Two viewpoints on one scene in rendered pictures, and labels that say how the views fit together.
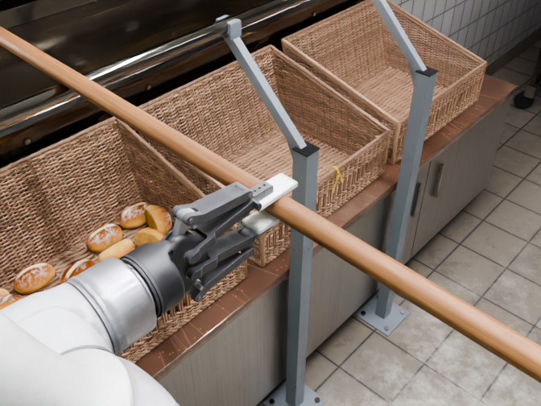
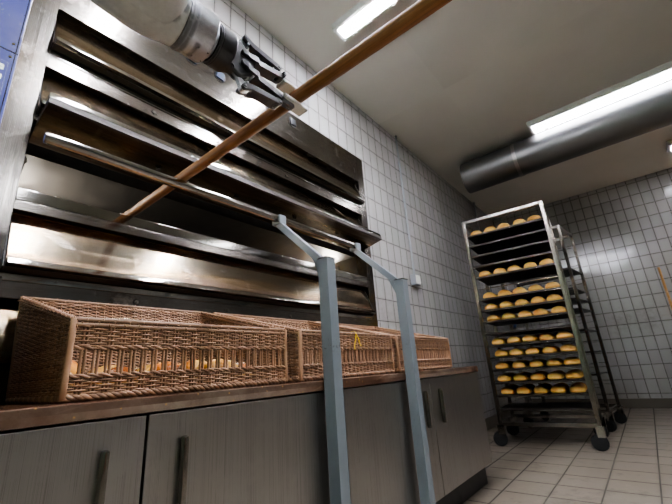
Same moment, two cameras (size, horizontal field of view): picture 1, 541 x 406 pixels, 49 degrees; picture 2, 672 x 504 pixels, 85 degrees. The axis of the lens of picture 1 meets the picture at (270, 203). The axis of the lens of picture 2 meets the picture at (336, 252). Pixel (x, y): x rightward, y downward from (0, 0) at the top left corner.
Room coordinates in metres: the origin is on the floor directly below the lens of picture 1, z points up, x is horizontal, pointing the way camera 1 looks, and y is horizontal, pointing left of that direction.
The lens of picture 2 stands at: (-0.10, -0.02, 0.60)
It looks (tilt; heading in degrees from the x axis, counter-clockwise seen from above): 18 degrees up; 356
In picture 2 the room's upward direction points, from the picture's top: 4 degrees counter-clockwise
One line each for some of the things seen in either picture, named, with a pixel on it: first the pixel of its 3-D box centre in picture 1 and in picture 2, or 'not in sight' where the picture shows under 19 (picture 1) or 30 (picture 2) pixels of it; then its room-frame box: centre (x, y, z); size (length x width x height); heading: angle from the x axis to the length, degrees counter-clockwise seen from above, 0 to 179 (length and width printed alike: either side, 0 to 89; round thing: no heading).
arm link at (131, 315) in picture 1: (113, 304); (195, 32); (0.40, 0.16, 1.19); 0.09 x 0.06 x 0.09; 46
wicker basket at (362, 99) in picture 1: (385, 71); (384, 344); (1.85, -0.39, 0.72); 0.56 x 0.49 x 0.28; 137
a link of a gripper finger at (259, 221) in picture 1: (270, 214); (292, 104); (0.57, 0.00, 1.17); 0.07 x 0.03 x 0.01; 136
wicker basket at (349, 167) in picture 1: (266, 142); (305, 343); (1.41, 0.01, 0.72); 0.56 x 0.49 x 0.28; 138
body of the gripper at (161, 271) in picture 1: (170, 267); (231, 56); (0.46, 0.11, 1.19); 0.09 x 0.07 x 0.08; 136
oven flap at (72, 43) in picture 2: not in sight; (258, 139); (1.58, 0.22, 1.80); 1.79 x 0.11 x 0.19; 137
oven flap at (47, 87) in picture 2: not in sight; (258, 182); (1.58, 0.22, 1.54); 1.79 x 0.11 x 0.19; 137
